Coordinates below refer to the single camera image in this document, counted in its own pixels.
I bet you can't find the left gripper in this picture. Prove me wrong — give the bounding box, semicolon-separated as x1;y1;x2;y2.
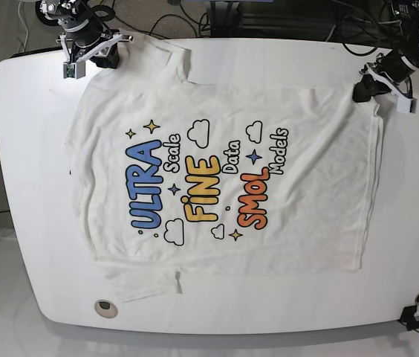
352;51;416;103

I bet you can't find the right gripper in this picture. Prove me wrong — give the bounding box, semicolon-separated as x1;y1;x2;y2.
59;18;133;69

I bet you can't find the white printed T-shirt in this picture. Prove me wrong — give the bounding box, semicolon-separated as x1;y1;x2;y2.
65;36;383;302

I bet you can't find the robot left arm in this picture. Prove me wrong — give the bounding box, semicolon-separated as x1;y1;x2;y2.
352;1;419;113

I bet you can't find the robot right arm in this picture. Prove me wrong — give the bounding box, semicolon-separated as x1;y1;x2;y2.
37;0;132;79

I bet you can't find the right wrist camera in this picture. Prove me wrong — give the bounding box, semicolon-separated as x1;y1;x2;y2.
62;62;85;80

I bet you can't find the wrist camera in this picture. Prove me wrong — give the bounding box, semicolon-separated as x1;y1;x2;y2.
62;62;85;80
397;96;417;114

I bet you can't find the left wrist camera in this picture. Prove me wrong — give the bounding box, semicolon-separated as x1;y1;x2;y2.
397;96;417;114

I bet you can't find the left table cable grommet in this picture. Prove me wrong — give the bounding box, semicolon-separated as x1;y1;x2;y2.
94;300;118;319

